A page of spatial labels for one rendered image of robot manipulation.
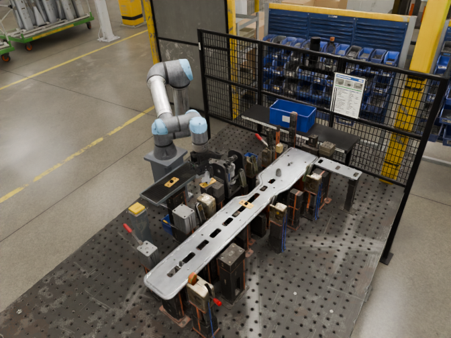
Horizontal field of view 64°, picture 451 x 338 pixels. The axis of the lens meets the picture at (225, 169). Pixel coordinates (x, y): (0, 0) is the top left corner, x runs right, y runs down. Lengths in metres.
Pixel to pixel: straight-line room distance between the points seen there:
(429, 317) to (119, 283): 2.12
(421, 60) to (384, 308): 1.71
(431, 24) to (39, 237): 3.43
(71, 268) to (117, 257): 0.27
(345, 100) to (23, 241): 3.00
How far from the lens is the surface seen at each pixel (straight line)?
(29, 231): 3.88
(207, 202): 1.98
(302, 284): 2.11
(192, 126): 1.60
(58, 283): 2.35
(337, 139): 2.63
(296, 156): 2.46
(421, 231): 3.62
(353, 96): 2.60
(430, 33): 2.39
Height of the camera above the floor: 2.41
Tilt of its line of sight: 37 degrees down
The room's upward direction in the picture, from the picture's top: 3 degrees counter-clockwise
